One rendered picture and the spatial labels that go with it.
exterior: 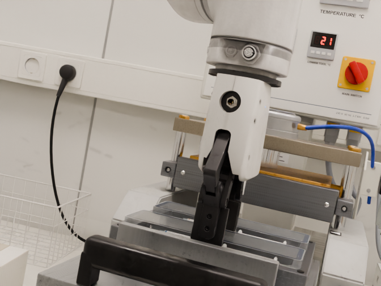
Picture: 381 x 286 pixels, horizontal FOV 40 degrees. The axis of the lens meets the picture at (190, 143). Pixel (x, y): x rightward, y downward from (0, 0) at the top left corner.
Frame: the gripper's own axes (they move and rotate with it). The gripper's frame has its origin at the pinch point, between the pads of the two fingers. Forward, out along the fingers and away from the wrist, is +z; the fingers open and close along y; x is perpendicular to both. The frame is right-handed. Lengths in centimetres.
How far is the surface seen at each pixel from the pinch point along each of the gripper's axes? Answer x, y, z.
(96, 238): 6.5, -14.8, 0.6
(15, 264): 35.1, 20.4, 18.5
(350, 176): -12.6, 22.0, -6.1
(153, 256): 1.4, -15.0, 0.7
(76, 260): 10.3, -9.7, 4.5
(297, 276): -9.2, -3.9, 2.2
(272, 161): -1.1, 28.8, -5.6
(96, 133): 50, 71, -1
